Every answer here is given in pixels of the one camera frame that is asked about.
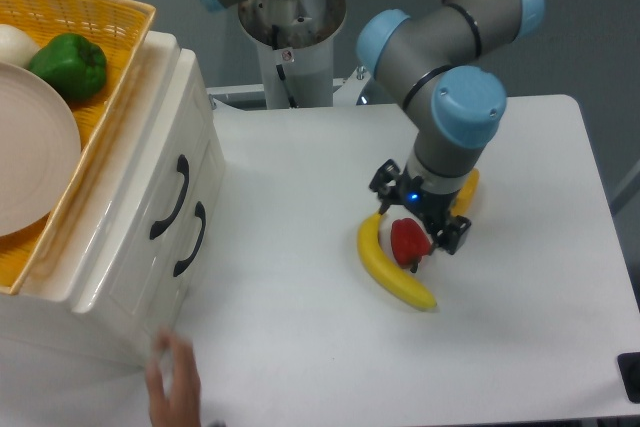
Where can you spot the green bell pepper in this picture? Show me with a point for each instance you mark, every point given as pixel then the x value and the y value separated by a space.
pixel 73 66

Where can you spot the yellow banana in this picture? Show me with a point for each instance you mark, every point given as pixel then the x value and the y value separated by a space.
pixel 385 272

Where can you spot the person's hand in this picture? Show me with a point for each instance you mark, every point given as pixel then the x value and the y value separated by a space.
pixel 181 405

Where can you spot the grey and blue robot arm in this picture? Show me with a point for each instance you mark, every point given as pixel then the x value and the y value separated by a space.
pixel 428 68

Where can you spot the white onion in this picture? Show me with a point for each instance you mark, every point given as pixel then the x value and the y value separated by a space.
pixel 17 47

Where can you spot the yellow bell pepper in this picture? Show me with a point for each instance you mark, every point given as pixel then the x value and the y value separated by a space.
pixel 465 196

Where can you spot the red bell pepper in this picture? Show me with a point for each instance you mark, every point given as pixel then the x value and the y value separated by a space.
pixel 409 243

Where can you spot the black corner clamp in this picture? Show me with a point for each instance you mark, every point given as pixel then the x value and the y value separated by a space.
pixel 629 367

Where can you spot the white drawer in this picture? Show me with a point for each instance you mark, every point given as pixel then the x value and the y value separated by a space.
pixel 183 238
pixel 126 271

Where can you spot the white drawer cabinet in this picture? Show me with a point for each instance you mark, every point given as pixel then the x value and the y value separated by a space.
pixel 41 310

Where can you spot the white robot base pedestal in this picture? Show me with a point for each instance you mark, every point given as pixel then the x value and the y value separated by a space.
pixel 294 41

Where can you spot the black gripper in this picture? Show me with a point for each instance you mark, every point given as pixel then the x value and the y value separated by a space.
pixel 427 196

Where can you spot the pink round plate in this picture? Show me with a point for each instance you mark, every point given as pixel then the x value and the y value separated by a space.
pixel 40 148

